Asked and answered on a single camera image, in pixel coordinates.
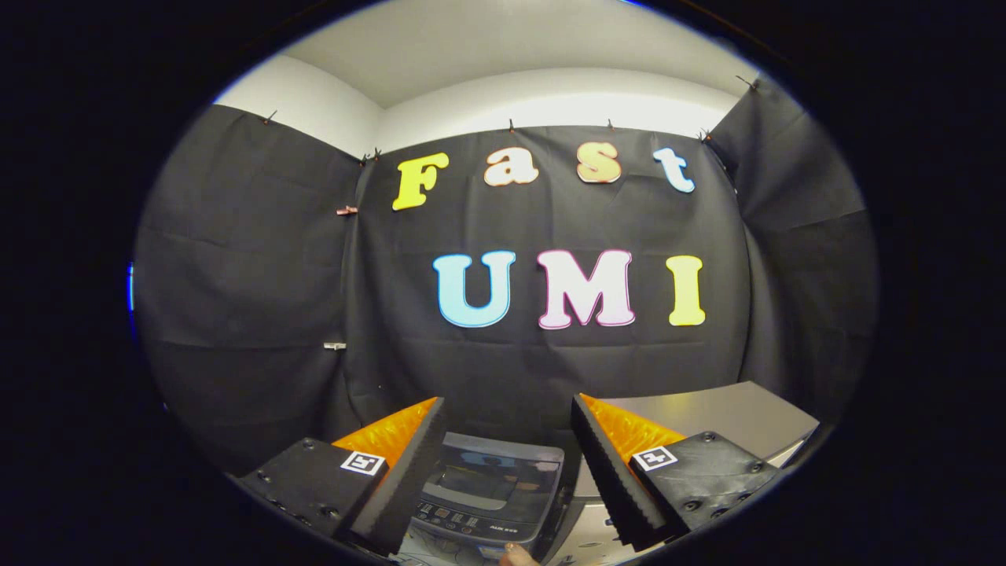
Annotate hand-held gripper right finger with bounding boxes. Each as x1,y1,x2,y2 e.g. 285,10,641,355
570,393,783,553

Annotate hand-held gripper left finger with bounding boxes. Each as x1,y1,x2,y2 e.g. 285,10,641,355
240,397,449,557

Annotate grey mini washing machine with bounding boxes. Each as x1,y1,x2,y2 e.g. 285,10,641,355
393,431,567,563

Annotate black backdrop cloth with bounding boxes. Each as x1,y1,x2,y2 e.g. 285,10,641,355
132,75,879,476

